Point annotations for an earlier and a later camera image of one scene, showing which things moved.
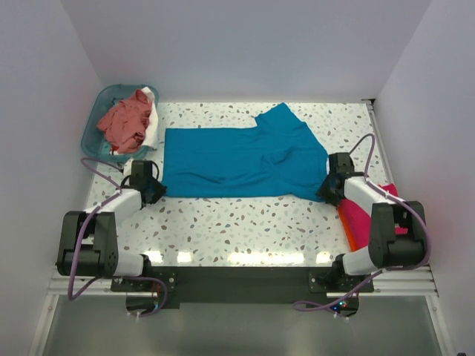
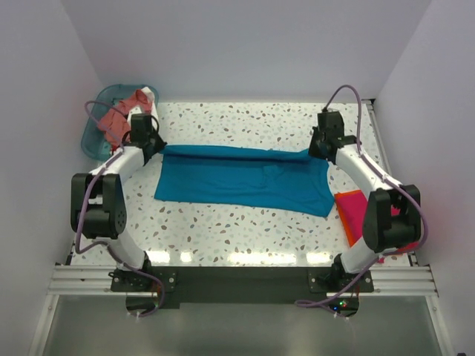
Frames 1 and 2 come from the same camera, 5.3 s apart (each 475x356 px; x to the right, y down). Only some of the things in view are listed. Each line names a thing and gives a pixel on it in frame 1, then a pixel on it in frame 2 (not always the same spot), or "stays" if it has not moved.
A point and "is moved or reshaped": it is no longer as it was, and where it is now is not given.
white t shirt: (151, 139) stays
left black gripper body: (151, 180) to (156, 141)
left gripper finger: (154, 191) to (148, 139)
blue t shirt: (281, 155) is moved or reshaped
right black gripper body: (325, 192) to (315, 147)
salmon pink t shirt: (125, 124) stays
